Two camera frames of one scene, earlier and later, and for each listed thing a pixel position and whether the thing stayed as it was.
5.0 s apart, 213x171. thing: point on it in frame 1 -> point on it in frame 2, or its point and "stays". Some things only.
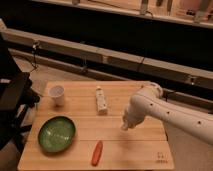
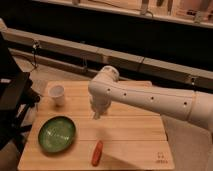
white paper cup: [57, 94] stays
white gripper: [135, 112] -> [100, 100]
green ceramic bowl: [57, 134] stays
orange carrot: [97, 153] stays
